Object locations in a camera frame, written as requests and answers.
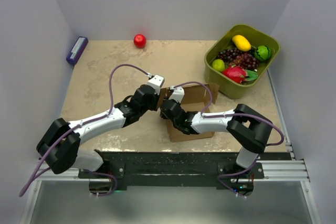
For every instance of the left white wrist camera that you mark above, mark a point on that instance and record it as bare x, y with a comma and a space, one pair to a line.
156, 82

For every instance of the small green watermelon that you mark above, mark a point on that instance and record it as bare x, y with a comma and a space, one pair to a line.
262, 53

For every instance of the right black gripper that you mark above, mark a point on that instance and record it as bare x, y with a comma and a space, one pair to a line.
163, 115

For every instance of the olive green plastic bin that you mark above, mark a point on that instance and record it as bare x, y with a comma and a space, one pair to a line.
228, 87

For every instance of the dark purple grapes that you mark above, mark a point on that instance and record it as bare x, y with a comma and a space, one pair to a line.
243, 59

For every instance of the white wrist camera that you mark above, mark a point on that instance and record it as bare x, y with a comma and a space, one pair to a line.
156, 82
177, 93

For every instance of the red dragon fruit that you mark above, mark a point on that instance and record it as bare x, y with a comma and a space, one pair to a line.
240, 75

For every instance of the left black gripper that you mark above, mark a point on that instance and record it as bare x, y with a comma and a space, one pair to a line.
156, 98

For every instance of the yellow mango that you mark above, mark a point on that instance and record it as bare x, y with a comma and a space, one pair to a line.
241, 43

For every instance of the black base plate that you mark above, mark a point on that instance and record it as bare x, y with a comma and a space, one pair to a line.
188, 169

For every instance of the brown cardboard box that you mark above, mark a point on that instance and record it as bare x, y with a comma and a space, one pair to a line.
196, 98

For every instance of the purple rectangular box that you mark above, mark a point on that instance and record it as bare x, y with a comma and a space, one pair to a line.
77, 50

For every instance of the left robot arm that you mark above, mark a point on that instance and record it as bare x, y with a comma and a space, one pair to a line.
59, 147

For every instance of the green lime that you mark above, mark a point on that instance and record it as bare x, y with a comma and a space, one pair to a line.
218, 65

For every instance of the red apple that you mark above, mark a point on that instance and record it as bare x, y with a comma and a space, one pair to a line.
139, 41

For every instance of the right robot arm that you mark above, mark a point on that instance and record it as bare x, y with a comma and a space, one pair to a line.
249, 128

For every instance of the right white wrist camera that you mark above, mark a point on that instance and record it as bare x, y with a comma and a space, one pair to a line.
177, 93

